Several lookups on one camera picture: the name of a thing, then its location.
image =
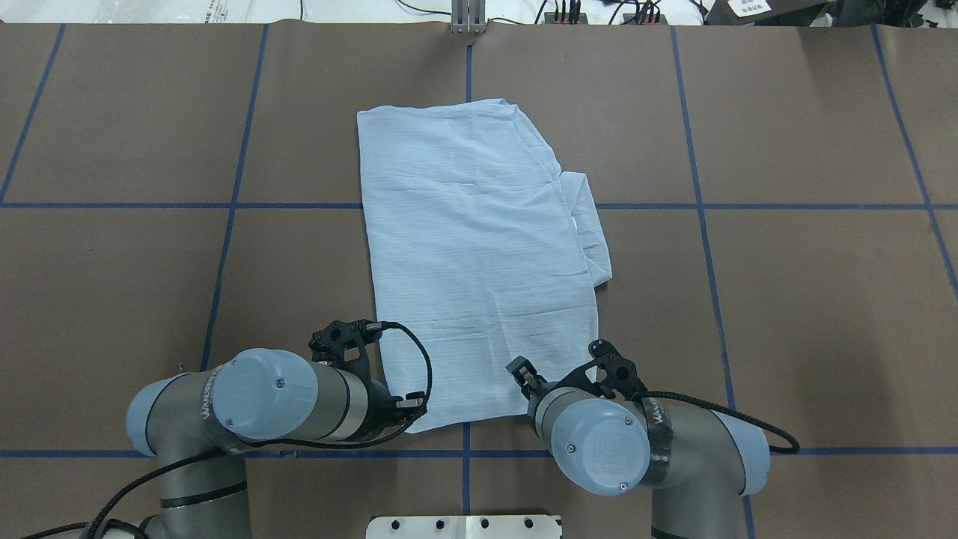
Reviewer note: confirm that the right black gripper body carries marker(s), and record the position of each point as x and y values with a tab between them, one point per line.
533	387

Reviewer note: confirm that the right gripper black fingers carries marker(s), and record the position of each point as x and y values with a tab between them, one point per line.
525	375

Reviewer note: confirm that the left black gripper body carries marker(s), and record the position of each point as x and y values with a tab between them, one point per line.
382	408

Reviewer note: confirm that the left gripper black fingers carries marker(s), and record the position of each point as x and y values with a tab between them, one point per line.
410	408

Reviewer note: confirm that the light blue striped shirt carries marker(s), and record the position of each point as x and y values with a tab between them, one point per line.
483	246

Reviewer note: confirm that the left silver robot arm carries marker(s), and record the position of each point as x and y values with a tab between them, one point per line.
200	426

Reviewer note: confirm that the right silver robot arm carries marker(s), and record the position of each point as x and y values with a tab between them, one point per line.
609	434

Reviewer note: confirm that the clear plastic bag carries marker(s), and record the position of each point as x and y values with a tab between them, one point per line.
168	12

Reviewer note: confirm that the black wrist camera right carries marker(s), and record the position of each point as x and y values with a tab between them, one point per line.
607	374

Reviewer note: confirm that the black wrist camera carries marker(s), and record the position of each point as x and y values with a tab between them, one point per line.
607	374
343	345

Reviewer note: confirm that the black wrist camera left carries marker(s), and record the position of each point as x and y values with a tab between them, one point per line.
343	345

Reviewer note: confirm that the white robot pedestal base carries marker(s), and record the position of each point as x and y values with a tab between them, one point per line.
467	526

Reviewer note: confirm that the aluminium frame post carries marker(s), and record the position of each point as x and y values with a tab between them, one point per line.
468	17

